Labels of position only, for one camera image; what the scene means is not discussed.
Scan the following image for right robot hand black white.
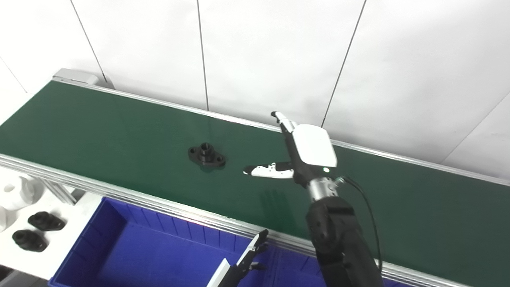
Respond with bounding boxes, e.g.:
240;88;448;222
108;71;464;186
243;111;338;188

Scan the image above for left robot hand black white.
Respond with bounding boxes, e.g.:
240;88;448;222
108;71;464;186
205;229;269;287

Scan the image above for black flanged metal part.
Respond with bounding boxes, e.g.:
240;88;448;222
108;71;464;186
27;211;67;232
188;142;227;170
12;229;49;253

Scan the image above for blue plastic bin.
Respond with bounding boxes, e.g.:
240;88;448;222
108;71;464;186
48;197;279;287
273;245;403;287

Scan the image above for green conveyor belt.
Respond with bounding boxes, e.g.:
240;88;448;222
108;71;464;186
0;81;510;286

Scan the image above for aluminium support strut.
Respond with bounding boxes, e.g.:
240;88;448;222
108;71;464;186
39;178;78;206

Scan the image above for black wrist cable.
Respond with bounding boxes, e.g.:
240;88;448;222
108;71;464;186
339;176;384;273

